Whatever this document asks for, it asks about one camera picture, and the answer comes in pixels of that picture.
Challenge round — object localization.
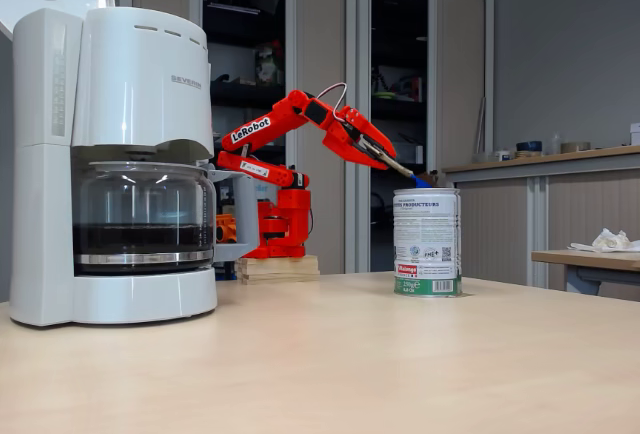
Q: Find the blue scoop with taped handle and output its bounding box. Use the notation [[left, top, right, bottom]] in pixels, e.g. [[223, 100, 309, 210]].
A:
[[377, 149, 437, 190]]

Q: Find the white green coffee tin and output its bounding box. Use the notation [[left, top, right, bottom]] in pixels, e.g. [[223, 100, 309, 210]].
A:
[[393, 187, 464, 299]]

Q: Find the white coffee maker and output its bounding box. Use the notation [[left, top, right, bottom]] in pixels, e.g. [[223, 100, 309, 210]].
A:
[[0, 0, 219, 328]]

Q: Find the grey tambour door cabinet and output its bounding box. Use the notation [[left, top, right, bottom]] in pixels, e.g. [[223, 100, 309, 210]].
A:
[[357, 0, 496, 288], [119, 0, 359, 275]]

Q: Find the grey leaning rod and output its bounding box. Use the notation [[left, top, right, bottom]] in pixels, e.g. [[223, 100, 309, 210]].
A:
[[473, 96, 488, 155]]

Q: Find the wooden base block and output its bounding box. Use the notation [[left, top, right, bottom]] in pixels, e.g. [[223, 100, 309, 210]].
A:
[[234, 253, 321, 285]]

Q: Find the low grey sideboard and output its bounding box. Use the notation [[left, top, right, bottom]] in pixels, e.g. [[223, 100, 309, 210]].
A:
[[442, 145, 640, 300]]

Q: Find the orange plastic clamp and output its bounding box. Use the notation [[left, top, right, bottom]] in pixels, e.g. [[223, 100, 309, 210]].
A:
[[215, 213, 239, 244]]

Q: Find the small wooden table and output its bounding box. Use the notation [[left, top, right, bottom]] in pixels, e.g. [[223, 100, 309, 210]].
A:
[[530, 248, 640, 300]]

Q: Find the crumpled white cloth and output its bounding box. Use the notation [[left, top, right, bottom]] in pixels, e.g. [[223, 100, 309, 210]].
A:
[[568, 227, 640, 254]]

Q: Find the white servo wire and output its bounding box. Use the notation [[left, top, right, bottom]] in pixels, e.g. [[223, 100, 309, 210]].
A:
[[319, 82, 349, 120]]

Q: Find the glass carafe with grey handle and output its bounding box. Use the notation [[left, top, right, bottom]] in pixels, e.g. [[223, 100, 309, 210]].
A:
[[72, 161, 261, 276]]

